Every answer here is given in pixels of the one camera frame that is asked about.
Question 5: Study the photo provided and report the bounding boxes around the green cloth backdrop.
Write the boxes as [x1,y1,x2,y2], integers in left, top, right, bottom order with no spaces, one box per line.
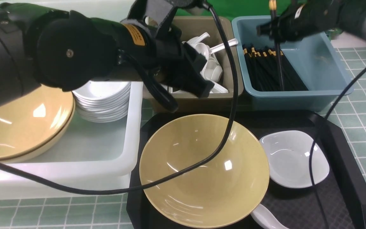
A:
[176,0,292,20]

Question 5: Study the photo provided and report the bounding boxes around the yellow bowl in tub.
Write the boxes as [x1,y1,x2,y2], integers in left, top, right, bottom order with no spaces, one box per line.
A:
[0,100,76,164]
[0,86,74,160]

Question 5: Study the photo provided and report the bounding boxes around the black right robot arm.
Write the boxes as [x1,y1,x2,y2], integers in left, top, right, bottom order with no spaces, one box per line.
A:
[256,0,366,43]

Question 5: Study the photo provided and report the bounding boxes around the brown spoon bin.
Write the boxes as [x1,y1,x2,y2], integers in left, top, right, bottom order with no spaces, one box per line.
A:
[143,16,244,113]

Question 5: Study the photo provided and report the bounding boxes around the blue chopstick bin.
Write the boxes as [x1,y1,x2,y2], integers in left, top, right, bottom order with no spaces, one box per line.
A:
[232,16,351,112]

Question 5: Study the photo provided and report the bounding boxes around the yellow noodle bowl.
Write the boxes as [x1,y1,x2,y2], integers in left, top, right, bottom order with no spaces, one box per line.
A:
[139,114,270,229]

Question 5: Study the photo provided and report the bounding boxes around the bottom yellow bowl in tub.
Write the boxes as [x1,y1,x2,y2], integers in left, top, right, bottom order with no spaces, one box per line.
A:
[0,100,76,164]

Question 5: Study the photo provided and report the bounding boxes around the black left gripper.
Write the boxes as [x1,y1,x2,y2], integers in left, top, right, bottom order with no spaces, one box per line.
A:
[122,0,214,98]

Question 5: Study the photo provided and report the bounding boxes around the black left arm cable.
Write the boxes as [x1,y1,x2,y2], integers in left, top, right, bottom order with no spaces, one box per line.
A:
[0,0,239,195]

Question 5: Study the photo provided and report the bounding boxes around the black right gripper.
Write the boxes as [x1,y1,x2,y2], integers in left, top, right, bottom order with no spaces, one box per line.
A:
[256,0,345,42]

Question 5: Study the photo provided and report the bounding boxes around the white spoon on tray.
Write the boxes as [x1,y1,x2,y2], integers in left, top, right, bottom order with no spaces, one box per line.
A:
[250,204,288,229]

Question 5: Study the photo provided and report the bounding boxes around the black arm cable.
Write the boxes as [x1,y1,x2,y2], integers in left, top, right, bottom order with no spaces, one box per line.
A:
[0,0,239,195]
[308,49,366,229]

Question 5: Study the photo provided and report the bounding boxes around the top white stacked dish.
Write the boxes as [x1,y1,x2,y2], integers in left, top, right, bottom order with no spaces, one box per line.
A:
[72,81,131,101]

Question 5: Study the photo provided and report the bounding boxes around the white square side dish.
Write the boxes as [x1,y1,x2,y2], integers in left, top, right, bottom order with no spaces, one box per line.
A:
[259,130,313,189]

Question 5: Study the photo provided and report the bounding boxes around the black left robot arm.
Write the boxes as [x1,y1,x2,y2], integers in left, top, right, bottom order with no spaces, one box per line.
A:
[0,0,214,112]

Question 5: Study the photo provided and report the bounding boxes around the black chopstick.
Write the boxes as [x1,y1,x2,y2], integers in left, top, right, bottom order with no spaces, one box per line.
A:
[269,0,285,91]

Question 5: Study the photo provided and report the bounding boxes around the white spoon sticking out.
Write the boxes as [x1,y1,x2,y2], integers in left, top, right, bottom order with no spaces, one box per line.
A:
[209,38,238,55]

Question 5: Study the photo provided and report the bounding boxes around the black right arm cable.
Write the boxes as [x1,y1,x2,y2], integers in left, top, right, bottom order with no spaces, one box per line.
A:
[308,49,366,229]

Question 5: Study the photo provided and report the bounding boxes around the white plastic tub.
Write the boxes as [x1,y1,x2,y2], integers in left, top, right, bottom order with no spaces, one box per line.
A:
[0,0,143,199]

